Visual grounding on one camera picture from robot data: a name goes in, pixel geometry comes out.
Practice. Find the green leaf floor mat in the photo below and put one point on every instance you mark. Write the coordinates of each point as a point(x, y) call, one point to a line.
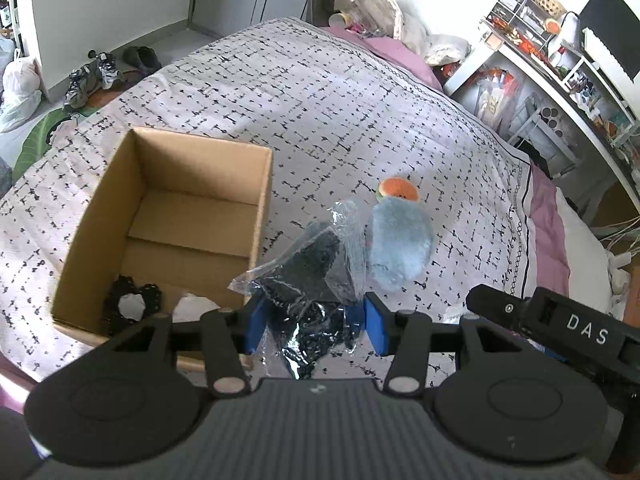
point(35, 145)

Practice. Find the grey drawer organiser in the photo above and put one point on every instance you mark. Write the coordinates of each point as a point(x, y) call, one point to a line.
point(517, 10)

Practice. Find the clear bag with black cloth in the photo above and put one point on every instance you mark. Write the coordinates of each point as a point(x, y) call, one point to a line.
point(310, 265)

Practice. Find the white desk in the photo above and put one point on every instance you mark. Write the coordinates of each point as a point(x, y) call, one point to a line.
point(590, 110)

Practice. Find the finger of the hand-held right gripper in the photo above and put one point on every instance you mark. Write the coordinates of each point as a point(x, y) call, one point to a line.
point(495, 305)

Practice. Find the pile of plastic bags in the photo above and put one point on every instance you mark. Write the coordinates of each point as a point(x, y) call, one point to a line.
point(395, 12)

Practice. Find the grey sneaker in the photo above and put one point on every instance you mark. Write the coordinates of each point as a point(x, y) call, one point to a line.
point(80, 87)
point(109, 70)

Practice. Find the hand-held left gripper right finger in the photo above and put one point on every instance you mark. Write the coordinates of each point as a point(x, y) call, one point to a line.
point(376, 325)

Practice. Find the white keyboard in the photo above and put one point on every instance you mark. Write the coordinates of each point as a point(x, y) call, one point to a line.
point(607, 52)

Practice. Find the white packet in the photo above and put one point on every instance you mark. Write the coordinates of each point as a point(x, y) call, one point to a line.
point(452, 315)

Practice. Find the white cloth piece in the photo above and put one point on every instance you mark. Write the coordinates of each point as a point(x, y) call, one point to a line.
point(192, 307)

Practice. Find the white plastic bag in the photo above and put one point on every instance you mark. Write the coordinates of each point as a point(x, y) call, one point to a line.
point(20, 85)

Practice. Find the paper cup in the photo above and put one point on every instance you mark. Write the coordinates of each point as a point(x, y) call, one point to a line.
point(339, 20)

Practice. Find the black monitor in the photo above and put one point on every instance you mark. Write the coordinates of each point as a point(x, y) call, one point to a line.
point(612, 15)

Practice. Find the woven basket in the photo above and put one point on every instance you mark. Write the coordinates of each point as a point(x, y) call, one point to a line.
point(550, 2)

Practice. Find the snack bags under desk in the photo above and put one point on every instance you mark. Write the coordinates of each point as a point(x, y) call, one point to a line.
point(495, 97)

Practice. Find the blue fluffy plush toy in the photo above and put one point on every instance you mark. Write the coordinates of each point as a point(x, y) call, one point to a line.
point(400, 240)

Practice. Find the brown cardboard box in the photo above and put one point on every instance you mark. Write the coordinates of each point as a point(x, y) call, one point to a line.
point(115, 220)

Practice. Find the white duvet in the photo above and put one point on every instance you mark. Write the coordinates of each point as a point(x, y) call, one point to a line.
point(585, 255)

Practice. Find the dark slipper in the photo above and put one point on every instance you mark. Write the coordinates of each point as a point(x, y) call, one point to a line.
point(132, 57)
point(150, 59)

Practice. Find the white black patterned blanket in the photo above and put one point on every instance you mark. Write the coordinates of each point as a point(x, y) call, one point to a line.
point(300, 110)

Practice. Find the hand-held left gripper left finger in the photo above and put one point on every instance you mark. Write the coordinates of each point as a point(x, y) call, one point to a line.
point(255, 322)

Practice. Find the clear plastic bottle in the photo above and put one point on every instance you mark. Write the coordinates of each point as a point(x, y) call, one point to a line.
point(350, 0)

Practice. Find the black lace scrunchie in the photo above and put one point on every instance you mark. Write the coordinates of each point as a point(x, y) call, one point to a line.
point(150, 300)

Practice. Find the grey plastic bag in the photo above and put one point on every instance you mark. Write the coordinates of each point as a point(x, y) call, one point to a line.
point(6, 52)

